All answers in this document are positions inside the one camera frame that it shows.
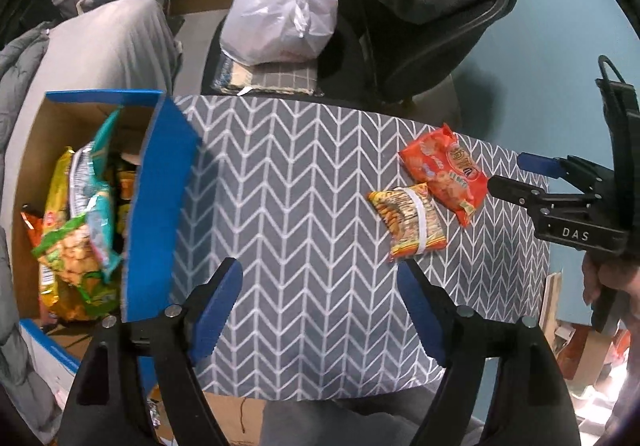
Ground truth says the small orange noodle snack pack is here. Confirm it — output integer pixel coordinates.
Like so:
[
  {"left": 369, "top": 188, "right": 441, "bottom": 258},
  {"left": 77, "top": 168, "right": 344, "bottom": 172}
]
[{"left": 367, "top": 184, "right": 448, "bottom": 259}]

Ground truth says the red cracker snack bag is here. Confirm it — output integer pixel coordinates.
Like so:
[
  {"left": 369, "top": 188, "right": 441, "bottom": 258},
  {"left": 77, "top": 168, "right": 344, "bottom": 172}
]
[{"left": 399, "top": 124, "right": 488, "bottom": 227}]

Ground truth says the green peanut snack bag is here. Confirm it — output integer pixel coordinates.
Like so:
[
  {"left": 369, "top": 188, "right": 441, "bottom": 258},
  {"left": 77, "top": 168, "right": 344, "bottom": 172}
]
[{"left": 32, "top": 216, "right": 120, "bottom": 321}]

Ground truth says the black cartoon snack pack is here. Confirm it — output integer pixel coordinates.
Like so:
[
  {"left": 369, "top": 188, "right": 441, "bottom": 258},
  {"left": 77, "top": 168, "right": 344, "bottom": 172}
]
[{"left": 115, "top": 161, "right": 137, "bottom": 241}]

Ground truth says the teal silver snack bag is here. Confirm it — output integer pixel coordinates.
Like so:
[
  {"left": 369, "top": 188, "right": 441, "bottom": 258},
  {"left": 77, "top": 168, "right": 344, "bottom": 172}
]
[{"left": 68, "top": 109, "right": 120, "bottom": 282}]

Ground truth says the long yellow chip bag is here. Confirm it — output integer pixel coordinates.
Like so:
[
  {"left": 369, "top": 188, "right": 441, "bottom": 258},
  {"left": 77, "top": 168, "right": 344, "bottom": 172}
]
[{"left": 39, "top": 147, "right": 74, "bottom": 309}]

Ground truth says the orange black chip bag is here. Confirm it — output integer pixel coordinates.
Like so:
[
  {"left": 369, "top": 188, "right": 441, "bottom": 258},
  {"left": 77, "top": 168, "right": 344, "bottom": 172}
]
[{"left": 21, "top": 204, "right": 48, "bottom": 325}]

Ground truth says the person right hand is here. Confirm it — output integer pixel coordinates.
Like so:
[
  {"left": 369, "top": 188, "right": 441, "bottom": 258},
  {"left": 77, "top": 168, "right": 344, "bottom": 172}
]
[{"left": 582, "top": 254, "right": 639, "bottom": 320}]

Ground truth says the blue cardboard box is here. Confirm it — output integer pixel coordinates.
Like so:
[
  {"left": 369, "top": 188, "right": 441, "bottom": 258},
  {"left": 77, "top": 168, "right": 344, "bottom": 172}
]
[{"left": 3, "top": 89, "right": 200, "bottom": 392}]

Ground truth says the grey chevron table cloth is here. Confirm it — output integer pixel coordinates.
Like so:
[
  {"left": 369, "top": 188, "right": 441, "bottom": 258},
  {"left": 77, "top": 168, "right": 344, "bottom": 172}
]
[{"left": 169, "top": 93, "right": 551, "bottom": 402}]

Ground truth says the black office chair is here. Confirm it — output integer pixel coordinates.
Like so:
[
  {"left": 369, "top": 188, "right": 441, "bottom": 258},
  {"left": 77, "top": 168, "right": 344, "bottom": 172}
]
[{"left": 202, "top": 0, "right": 516, "bottom": 104}]

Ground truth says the grey quilted duvet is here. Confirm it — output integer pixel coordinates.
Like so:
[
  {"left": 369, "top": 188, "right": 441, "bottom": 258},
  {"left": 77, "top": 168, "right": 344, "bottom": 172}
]
[{"left": 1, "top": 22, "right": 62, "bottom": 444}]

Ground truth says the grey checked seat cushion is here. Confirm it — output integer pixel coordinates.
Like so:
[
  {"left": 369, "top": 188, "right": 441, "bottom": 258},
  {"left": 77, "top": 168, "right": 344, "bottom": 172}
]
[{"left": 209, "top": 54, "right": 318, "bottom": 96}]

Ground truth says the bed with grey sheet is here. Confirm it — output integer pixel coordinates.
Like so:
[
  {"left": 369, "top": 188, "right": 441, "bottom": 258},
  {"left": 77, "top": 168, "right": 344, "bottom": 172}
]
[{"left": 1, "top": 0, "right": 181, "bottom": 231}]

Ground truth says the white plastic bag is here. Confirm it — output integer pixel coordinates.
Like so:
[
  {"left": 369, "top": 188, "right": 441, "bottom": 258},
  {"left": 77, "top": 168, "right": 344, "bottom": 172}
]
[{"left": 220, "top": 0, "right": 338, "bottom": 66}]

